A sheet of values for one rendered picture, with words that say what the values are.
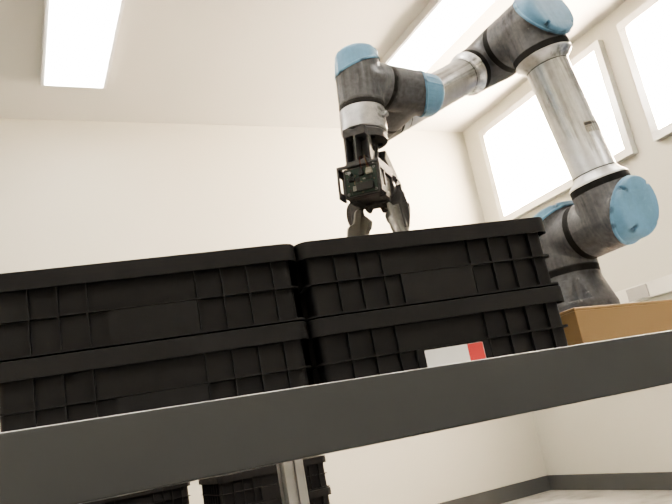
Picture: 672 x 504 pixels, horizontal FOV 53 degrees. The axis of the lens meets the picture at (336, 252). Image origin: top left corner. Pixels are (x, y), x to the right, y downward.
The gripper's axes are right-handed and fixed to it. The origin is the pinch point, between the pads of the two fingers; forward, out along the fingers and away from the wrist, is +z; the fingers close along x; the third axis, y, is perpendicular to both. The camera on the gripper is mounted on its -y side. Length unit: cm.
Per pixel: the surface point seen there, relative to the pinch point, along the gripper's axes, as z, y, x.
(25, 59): -175, -127, -226
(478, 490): 72, -377, -85
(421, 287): 6.7, 5.4, 7.0
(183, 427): 24, 67, 11
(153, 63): -180, -173, -180
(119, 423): 24, 70, 9
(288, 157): -162, -296, -165
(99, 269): 2.5, 32.9, -26.8
